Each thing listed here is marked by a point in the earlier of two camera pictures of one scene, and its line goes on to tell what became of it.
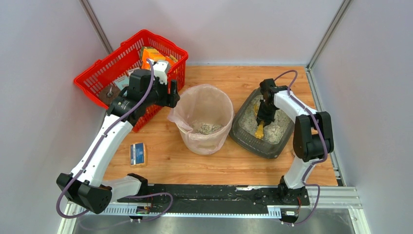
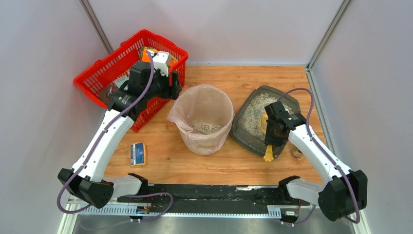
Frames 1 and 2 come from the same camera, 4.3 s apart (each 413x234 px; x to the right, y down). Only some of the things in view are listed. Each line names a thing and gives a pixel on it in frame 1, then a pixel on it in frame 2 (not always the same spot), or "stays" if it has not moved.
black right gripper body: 265,117 → 271,139
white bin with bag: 204,114 stays
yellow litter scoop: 259,133 → 269,157
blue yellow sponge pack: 138,153 stays
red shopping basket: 104,80 stays
